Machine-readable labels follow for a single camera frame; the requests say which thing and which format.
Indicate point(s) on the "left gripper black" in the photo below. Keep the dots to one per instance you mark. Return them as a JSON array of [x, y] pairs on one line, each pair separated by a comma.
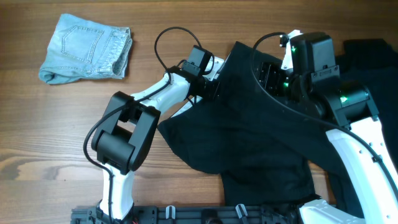
[[212, 89]]

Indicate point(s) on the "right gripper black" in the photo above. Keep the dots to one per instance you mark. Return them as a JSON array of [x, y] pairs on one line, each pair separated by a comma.
[[268, 78]]

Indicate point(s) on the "black shorts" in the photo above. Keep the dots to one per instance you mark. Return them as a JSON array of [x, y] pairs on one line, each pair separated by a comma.
[[261, 152]]

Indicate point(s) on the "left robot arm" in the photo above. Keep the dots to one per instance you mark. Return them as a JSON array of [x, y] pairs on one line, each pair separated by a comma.
[[123, 136]]

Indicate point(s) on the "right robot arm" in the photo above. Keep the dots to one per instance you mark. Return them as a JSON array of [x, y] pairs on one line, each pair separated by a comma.
[[310, 77]]

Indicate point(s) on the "pile of black clothes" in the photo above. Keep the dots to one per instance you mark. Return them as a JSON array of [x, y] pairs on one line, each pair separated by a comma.
[[373, 62]]

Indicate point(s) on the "folded light blue jeans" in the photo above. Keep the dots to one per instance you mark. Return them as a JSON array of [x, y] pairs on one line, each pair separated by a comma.
[[81, 49]]

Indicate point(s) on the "left white rail clip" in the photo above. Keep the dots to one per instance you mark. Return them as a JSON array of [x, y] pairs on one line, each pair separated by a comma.
[[170, 212]]

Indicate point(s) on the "white rail clip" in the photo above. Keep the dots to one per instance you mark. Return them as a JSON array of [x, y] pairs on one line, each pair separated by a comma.
[[170, 212], [242, 213]]

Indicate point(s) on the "right white rail clip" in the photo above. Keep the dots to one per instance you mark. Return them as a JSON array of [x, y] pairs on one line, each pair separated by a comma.
[[242, 213]]

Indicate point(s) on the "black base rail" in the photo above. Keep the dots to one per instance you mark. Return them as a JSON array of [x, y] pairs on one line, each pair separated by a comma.
[[202, 215]]

